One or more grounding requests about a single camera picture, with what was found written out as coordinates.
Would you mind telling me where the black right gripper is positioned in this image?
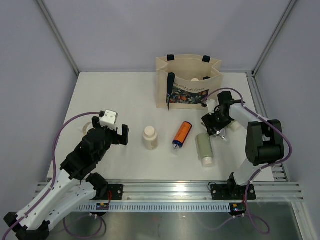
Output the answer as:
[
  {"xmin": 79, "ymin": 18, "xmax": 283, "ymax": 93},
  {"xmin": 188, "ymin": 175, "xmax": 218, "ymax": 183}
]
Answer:
[{"xmin": 201, "ymin": 106, "xmax": 231, "ymax": 136}]

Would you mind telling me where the shiny silver bottle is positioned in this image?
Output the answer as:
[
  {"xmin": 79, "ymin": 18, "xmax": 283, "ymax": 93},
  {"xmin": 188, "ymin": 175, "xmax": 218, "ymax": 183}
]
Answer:
[{"xmin": 213, "ymin": 128, "xmax": 226, "ymax": 138}]

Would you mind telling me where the sage green bottle white cap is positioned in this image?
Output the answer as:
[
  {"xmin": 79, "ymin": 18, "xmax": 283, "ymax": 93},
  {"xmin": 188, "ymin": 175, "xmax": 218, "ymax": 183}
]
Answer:
[{"xmin": 195, "ymin": 133, "xmax": 214, "ymax": 168}]

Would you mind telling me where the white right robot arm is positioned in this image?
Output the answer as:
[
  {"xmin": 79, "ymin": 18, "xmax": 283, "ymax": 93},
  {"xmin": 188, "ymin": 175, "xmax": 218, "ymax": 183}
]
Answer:
[{"xmin": 201, "ymin": 87, "xmax": 285, "ymax": 203}]

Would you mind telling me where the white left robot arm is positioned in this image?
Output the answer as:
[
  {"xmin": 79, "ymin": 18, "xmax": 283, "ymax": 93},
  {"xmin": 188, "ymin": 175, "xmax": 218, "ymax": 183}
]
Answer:
[{"xmin": 4, "ymin": 110, "xmax": 129, "ymax": 240}]

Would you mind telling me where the beige canvas tote bag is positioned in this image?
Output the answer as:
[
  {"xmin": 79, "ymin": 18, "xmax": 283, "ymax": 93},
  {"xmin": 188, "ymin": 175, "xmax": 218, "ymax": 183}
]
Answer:
[{"xmin": 155, "ymin": 54, "xmax": 224, "ymax": 110}]

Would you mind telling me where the small sage green bottle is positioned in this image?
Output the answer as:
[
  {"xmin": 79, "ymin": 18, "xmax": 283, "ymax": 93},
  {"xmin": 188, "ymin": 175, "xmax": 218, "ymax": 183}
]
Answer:
[{"xmin": 227, "ymin": 121, "xmax": 242, "ymax": 132}]

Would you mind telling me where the orange blue spray bottle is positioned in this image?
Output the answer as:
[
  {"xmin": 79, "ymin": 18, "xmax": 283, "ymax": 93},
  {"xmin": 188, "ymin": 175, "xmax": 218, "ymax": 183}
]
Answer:
[{"xmin": 172, "ymin": 121, "xmax": 193, "ymax": 155}]

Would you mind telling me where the cream bottle with round cap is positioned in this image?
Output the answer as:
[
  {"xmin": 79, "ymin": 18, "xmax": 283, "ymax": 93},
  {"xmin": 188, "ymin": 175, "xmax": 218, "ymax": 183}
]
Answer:
[{"xmin": 143, "ymin": 126, "xmax": 159, "ymax": 151}]

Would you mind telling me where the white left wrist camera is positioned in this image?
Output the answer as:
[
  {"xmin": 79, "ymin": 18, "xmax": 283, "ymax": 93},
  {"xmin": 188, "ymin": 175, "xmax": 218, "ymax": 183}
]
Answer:
[{"xmin": 99, "ymin": 109, "xmax": 118, "ymax": 131}]

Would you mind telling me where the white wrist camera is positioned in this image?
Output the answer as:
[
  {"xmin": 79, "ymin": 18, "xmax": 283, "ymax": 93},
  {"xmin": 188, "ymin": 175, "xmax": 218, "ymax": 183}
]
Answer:
[
  {"xmin": 99, "ymin": 109, "xmax": 118, "ymax": 131},
  {"xmin": 205, "ymin": 99, "xmax": 217, "ymax": 115}
]

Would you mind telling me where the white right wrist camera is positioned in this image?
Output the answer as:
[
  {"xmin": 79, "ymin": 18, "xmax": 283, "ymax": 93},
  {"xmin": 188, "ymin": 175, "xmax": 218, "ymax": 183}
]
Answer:
[{"xmin": 205, "ymin": 99, "xmax": 217, "ymax": 115}]

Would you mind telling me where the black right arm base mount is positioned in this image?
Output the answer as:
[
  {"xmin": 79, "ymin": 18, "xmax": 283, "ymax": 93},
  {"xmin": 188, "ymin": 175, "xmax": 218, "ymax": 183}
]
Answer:
[{"xmin": 208, "ymin": 182, "xmax": 257, "ymax": 201}]

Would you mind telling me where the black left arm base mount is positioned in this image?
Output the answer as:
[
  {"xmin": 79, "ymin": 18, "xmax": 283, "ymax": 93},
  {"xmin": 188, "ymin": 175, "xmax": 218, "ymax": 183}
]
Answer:
[{"xmin": 93, "ymin": 184, "xmax": 124, "ymax": 201}]

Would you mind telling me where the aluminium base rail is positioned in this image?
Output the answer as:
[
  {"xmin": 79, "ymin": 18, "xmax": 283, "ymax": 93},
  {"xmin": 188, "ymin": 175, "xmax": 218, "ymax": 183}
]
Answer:
[{"xmin": 34, "ymin": 178, "xmax": 305, "ymax": 203}]

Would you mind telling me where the slotted white cable duct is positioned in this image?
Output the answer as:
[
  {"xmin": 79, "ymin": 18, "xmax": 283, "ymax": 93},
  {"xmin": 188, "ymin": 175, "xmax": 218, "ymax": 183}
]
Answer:
[{"xmin": 73, "ymin": 202, "xmax": 231, "ymax": 213}]

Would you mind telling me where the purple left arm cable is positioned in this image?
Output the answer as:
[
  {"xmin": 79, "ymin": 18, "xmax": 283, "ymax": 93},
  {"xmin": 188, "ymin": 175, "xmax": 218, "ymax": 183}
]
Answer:
[{"xmin": 1, "ymin": 111, "xmax": 108, "ymax": 238}]

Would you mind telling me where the left aluminium frame post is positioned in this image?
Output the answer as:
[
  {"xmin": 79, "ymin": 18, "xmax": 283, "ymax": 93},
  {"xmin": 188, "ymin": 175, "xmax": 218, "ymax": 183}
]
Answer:
[{"xmin": 34, "ymin": 0, "xmax": 81, "ymax": 77}]

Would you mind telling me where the aluminium frame post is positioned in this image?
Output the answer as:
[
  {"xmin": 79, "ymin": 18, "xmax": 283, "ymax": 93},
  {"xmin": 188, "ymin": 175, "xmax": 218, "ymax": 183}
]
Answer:
[
  {"xmin": 34, "ymin": 0, "xmax": 81, "ymax": 77},
  {"xmin": 251, "ymin": 0, "xmax": 300, "ymax": 76}
]

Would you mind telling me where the right aluminium frame post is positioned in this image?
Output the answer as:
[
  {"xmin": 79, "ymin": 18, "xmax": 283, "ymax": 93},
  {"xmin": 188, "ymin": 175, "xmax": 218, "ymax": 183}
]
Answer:
[{"xmin": 251, "ymin": 0, "xmax": 300, "ymax": 76}]

